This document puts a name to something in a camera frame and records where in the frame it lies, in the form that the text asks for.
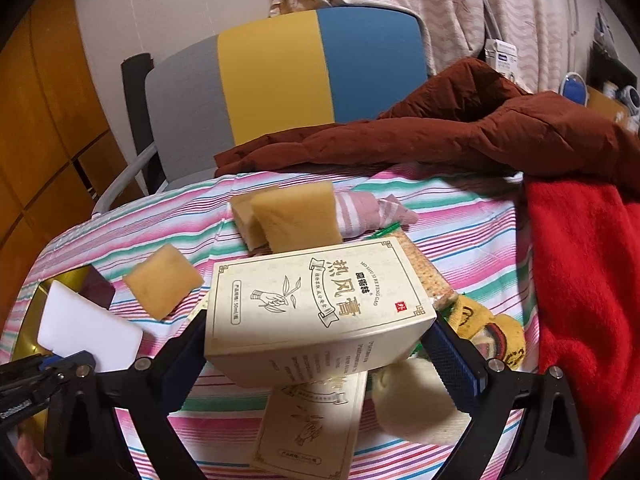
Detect cream ointment box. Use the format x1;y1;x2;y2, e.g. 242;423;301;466
250;372;368;479
204;237;436;388

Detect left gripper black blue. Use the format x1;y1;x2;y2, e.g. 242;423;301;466
1;351;96;432

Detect white foam block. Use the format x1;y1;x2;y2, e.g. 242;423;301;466
37;281;143;373

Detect yellow patterned sock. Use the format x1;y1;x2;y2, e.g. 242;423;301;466
442;295;526;370

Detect cream soft sponge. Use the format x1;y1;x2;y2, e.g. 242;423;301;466
371;356;471;445

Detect striped pink tablecloth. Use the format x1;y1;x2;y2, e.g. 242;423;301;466
1;165;538;479

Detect maroon gold storage box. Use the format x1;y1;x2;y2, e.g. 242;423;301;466
11;266;126;384

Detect small yellow sponge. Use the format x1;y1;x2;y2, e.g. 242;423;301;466
124;244;204;321

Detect cracker packet green edges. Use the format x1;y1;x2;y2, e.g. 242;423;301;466
371;223;458;311

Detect red fleece blanket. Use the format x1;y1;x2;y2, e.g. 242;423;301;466
524;178;639;479

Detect yellow sponge behind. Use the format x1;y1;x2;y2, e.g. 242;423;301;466
230;190;267;252

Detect wooden cabinet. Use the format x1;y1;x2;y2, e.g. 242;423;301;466
0;0;147;331

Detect pink striped sock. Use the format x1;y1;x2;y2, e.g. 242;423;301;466
334;191;419;240

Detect large yellow sponge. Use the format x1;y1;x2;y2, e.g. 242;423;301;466
250;181;343;254

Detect brown down jacket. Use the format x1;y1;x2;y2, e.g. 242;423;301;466
215;58;639;191

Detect white blue carton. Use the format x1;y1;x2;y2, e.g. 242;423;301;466
484;39;520;82

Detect grey yellow blue chair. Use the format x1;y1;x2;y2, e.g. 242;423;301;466
93;6;427;214

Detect patterned curtain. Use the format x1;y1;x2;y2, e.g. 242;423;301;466
272;0;578;91

